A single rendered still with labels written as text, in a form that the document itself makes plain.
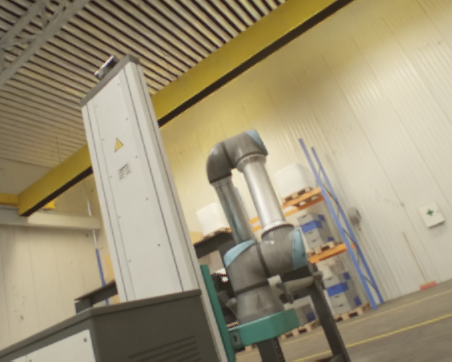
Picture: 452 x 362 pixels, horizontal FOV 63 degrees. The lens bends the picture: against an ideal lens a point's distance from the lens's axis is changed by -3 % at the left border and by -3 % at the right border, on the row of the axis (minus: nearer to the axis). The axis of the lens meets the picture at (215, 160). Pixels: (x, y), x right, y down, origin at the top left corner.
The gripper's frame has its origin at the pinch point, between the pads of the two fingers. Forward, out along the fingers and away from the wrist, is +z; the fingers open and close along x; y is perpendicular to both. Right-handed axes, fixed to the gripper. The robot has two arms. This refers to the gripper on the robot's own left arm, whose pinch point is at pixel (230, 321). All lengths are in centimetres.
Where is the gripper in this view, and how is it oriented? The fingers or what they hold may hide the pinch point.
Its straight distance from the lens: 187.3
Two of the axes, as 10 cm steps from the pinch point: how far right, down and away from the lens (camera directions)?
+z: 6.3, 7.6, -1.5
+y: 4.9, -2.5, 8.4
